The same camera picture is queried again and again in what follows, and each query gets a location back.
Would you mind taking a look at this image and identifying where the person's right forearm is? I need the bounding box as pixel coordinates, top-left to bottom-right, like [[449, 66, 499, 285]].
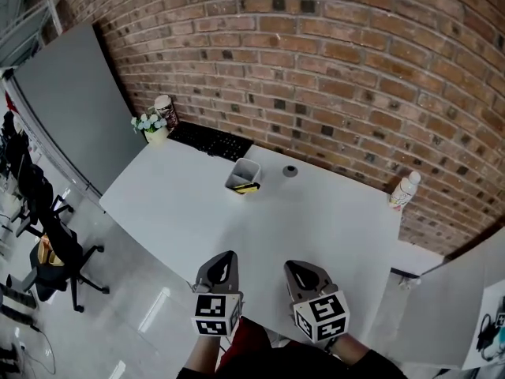
[[325, 332, 410, 379]]

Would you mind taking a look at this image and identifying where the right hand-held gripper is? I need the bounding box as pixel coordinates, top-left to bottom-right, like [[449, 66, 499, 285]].
[[283, 260, 351, 345]]

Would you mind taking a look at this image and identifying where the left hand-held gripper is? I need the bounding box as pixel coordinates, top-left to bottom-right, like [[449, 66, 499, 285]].
[[192, 250, 244, 337]]

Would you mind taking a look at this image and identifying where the small grey plastic bin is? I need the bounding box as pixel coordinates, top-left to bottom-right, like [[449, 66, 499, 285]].
[[224, 157, 261, 197]]

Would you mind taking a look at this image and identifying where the black keyboard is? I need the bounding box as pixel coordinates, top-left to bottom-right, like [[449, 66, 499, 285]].
[[166, 120, 255, 161]]

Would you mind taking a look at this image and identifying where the white pink bottle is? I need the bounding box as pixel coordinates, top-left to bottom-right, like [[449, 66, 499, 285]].
[[388, 171, 422, 211]]

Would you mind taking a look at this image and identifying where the white desk with drawers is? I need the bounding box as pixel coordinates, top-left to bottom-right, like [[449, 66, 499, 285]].
[[98, 137, 406, 345]]

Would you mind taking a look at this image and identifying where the black electronic device with cables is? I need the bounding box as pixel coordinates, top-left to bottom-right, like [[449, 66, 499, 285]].
[[475, 312, 505, 362]]

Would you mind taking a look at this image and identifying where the white low bench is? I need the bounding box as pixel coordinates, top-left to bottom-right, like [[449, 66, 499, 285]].
[[390, 238, 445, 282]]

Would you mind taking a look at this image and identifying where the person's black red clothing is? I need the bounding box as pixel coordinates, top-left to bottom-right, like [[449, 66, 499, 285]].
[[212, 316, 356, 379]]

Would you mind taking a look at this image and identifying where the white metal shelf rack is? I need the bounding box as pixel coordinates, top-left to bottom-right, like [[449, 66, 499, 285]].
[[0, 0, 64, 70]]

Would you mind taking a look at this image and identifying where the brown cup with white lid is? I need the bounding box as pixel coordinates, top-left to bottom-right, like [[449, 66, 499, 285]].
[[153, 94, 179, 130]]

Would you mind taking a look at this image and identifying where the person's left forearm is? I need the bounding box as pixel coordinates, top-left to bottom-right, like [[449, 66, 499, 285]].
[[177, 332, 223, 379]]

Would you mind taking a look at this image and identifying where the black floor cable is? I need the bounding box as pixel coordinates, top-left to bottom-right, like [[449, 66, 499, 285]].
[[0, 321, 56, 377]]

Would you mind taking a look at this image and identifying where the grey partition panel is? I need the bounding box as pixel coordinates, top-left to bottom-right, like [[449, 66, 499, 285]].
[[9, 24, 149, 208]]

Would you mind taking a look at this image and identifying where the white pot with flowers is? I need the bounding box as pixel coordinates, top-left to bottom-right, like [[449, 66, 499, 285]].
[[130, 108, 170, 145]]

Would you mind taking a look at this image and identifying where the yellow and black small part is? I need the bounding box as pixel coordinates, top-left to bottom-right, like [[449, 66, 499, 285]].
[[231, 181, 260, 195]]

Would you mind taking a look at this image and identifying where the white shelf unit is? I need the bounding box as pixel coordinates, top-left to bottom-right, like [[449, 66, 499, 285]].
[[402, 215, 505, 370]]

